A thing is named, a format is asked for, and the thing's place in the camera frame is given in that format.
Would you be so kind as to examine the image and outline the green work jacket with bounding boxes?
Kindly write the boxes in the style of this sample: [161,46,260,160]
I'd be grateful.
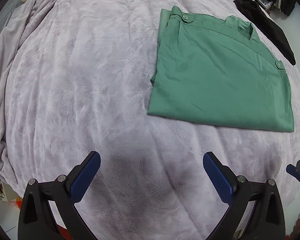
[147,6,294,133]

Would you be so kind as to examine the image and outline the person's right hand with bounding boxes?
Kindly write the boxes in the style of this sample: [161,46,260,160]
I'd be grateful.
[289,218,300,240]

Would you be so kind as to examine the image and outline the red box on floor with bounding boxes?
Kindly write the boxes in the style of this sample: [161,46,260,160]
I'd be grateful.
[8,197,23,210]

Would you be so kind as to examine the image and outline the black folded garment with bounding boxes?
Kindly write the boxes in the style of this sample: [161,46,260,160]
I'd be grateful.
[233,0,296,66]

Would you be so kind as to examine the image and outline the lavender plush bed blanket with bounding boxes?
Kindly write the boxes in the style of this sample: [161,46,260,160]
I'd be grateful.
[0,0,300,239]

